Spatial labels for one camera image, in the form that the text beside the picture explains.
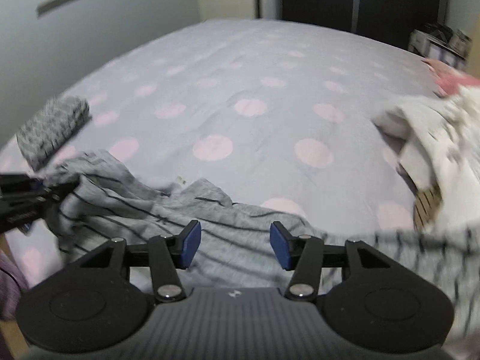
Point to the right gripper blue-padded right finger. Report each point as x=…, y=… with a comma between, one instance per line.
x=303, y=255

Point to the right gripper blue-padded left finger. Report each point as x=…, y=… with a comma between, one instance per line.
x=167, y=255

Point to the grey striped shirt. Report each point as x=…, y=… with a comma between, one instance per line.
x=235, y=251

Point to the folded grey striped garment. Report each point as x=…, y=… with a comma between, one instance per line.
x=42, y=136

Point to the grey pink-dotted bed sheet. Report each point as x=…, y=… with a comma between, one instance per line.
x=275, y=114

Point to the white ribbed garment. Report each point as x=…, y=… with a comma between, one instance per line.
x=441, y=148

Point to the pink pillow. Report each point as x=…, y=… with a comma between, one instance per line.
x=447, y=79

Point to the black sliding wardrobe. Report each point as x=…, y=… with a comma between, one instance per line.
x=387, y=21

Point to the grey wall bracket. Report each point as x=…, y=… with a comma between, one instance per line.
x=50, y=5

